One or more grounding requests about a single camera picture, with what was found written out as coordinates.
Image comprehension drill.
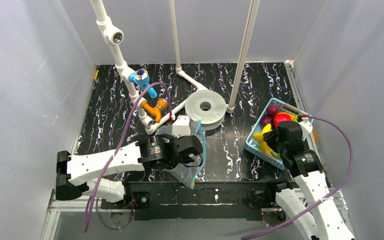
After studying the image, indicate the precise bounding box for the red apple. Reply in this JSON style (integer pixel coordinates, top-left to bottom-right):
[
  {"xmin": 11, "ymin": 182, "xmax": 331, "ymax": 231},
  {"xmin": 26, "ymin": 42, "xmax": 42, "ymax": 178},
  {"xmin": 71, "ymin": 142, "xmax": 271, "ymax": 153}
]
[{"xmin": 273, "ymin": 112, "xmax": 294, "ymax": 128}]

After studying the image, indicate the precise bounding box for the clear zip top bag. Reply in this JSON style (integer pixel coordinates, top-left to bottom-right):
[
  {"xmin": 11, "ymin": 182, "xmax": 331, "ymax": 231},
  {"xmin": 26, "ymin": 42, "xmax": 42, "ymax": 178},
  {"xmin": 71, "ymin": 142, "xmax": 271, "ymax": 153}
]
[{"xmin": 156, "ymin": 119, "xmax": 207, "ymax": 190}]

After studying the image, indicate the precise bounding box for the yellow banana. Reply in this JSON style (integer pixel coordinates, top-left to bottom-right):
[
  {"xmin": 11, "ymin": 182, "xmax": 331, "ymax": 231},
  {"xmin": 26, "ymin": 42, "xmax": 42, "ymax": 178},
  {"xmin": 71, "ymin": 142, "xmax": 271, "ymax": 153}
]
[{"xmin": 252, "ymin": 124, "xmax": 281, "ymax": 160}]

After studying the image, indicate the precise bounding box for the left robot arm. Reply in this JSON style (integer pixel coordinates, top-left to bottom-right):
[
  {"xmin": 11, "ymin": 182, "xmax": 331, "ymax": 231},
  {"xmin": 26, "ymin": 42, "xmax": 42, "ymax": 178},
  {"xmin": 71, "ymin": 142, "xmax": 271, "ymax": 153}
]
[{"xmin": 55, "ymin": 134, "xmax": 204, "ymax": 203}]

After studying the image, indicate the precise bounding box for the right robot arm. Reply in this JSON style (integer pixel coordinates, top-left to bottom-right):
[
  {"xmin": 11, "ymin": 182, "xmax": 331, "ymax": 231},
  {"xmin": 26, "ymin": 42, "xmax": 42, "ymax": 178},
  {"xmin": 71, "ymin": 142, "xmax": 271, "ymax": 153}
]
[{"xmin": 263, "ymin": 120, "xmax": 355, "ymax": 240}]

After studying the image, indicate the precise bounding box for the purple onion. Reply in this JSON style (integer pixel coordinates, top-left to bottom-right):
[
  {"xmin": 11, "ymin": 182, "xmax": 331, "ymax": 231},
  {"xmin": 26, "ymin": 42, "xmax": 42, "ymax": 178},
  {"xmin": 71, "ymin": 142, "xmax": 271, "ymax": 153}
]
[{"xmin": 259, "ymin": 115, "xmax": 274, "ymax": 128}]

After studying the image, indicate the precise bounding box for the dark red plum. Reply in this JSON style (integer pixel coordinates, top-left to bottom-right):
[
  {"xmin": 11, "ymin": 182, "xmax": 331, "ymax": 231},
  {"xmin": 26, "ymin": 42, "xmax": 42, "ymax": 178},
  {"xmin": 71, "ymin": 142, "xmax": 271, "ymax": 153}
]
[{"xmin": 266, "ymin": 105, "xmax": 279, "ymax": 117}]

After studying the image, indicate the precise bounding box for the light blue plastic basket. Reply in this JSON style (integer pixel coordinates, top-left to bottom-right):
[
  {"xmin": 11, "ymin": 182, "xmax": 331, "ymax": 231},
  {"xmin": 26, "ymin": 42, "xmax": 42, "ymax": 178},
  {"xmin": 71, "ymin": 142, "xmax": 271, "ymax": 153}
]
[{"xmin": 245, "ymin": 98, "xmax": 313, "ymax": 170}]

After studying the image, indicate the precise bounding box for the white filament spool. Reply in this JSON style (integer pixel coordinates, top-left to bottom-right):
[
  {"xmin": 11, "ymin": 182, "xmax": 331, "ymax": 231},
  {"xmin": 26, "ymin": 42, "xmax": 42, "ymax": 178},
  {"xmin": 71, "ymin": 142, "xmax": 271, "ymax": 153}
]
[{"xmin": 184, "ymin": 89, "xmax": 227, "ymax": 131}]

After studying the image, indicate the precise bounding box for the orange tap valve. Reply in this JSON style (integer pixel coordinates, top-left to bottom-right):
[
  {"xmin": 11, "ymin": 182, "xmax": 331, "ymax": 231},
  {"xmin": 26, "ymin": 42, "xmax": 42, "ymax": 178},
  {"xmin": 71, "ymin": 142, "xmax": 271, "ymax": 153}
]
[{"xmin": 139, "ymin": 98, "xmax": 169, "ymax": 123}]

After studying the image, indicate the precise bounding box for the blue tap valve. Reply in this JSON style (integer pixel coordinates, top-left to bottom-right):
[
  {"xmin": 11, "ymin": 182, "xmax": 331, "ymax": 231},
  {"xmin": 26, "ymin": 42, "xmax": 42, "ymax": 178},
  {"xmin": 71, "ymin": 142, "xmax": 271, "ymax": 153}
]
[{"xmin": 129, "ymin": 68, "xmax": 150, "ymax": 90}]

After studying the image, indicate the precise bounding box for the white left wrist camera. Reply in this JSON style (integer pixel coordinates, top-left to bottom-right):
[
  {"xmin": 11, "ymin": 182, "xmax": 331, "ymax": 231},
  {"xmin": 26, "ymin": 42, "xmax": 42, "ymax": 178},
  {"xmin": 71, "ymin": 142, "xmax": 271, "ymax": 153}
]
[{"xmin": 172, "ymin": 115, "xmax": 191, "ymax": 138}]

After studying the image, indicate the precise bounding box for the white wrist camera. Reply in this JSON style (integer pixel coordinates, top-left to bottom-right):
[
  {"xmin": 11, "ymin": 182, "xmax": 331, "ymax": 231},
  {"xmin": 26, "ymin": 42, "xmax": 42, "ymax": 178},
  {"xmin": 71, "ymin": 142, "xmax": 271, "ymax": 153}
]
[
  {"xmin": 172, "ymin": 115, "xmax": 191, "ymax": 138},
  {"xmin": 296, "ymin": 114, "xmax": 313, "ymax": 140}
]

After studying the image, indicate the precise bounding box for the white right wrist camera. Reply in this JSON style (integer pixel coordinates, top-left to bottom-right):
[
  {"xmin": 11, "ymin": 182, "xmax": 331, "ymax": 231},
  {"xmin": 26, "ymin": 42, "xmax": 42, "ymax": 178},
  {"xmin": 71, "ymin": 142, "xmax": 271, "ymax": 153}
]
[{"xmin": 296, "ymin": 114, "xmax": 313, "ymax": 140}]

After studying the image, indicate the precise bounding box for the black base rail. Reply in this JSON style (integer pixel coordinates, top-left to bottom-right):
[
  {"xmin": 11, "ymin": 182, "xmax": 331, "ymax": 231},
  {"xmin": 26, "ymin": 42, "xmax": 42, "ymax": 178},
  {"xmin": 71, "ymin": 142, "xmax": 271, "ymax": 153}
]
[{"xmin": 100, "ymin": 180, "xmax": 299, "ymax": 222}]

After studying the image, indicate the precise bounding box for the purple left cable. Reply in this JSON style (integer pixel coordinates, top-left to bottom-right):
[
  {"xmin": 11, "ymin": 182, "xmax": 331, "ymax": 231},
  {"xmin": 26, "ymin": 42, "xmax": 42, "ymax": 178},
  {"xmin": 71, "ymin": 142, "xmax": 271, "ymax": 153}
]
[{"xmin": 83, "ymin": 81, "xmax": 176, "ymax": 233}]

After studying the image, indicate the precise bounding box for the purple cable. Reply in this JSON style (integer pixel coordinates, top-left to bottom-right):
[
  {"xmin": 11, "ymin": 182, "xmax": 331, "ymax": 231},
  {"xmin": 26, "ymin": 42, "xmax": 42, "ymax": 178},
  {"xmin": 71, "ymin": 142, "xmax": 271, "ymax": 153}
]
[
  {"xmin": 83, "ymin": 81, "xmax": 176, "ymax": 233},
  {"xmin": 240, "ymin": 114, "xmax": 354, "ymax": 240}
]

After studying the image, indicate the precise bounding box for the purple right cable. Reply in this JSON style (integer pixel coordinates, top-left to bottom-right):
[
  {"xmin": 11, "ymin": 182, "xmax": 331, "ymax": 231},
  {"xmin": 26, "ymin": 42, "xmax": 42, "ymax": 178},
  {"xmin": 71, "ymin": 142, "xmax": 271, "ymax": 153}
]
[{"xmin": 240, "ymin": 114, "xmax": 354, "ymax": 240}]

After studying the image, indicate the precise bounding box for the white PVC pipe frame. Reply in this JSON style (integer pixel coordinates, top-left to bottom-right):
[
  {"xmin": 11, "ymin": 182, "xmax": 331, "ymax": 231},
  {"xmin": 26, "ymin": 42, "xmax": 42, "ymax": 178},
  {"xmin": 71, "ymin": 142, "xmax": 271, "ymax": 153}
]
[{"xmin": 90, "ymin": 0, "xmax": 261, "ymax": 135}]

